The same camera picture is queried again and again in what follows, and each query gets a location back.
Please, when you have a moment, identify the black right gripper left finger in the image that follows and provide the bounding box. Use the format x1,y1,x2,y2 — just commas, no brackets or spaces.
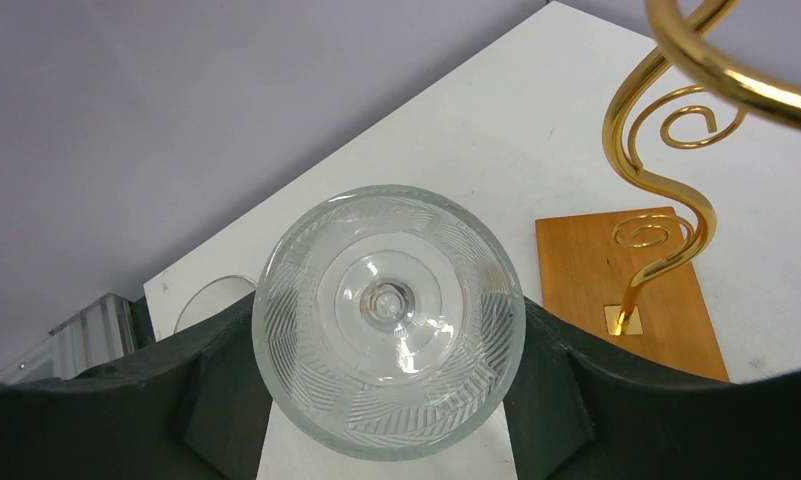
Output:
0,296,272,479

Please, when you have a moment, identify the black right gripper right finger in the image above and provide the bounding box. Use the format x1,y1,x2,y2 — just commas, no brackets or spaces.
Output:
504,302,801,479

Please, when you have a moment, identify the gold spiral rack wooden base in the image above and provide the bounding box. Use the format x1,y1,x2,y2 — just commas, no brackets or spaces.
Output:
535,1,801,382

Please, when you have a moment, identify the patterned clear glass goblet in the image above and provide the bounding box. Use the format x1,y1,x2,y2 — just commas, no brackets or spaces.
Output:
252,185,526,461

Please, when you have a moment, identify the clear champagne flute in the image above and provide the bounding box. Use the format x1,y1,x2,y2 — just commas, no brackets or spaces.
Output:
173,275,257,334

